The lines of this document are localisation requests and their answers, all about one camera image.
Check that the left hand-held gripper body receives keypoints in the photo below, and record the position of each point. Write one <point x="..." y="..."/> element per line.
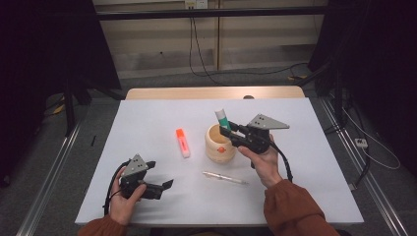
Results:
<point x="135" y="167"/>

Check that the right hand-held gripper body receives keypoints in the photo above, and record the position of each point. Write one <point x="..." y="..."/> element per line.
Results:
<point x="259" y="137"/>

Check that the green and white glue stick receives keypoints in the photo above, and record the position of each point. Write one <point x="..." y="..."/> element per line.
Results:
<point x="222" y="117"/>

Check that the cream ribbed pen holder cup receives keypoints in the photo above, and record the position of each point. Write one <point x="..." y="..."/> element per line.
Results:
<point x="218" y="152"/>

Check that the clear plastic pen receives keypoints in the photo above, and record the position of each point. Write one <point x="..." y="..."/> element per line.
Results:
<point x="224" y="178"/>

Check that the person's right hand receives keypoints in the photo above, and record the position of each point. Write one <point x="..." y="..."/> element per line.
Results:
<point x="267" y="167"/>

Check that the person's left hand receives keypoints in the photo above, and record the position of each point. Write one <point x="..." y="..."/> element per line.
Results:
<point x="123" y="206"/>

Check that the orange highlighter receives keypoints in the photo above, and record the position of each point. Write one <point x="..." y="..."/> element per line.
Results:
<point x="183" y="142"/>

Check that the wooden table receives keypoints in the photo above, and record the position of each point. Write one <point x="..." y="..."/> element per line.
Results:
<point x="213" y="92"/>

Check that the small black floor strip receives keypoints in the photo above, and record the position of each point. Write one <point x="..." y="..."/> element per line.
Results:
<point x="93" y="141"/>

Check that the black stand leg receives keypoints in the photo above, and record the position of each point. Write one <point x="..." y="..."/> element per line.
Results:
<point x="69" y="111"/>

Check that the white power adapter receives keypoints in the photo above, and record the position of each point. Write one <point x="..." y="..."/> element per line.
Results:
<point x="361" y="143"/>

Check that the black horizontal metal bar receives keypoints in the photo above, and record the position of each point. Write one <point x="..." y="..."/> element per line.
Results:
<point x="213" y="13"/>

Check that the dark curtain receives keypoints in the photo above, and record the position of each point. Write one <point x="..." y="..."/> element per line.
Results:
<point x="377" y="65"/>
<point x="42" y="65"/>

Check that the metal floor rail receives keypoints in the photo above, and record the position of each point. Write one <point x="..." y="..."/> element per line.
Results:
<point x="49" y="183"/>
<point x="370" y="180"/>

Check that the white wall power outlet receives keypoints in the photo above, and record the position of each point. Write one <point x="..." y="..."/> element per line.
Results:
<point x="196" y="4"/>

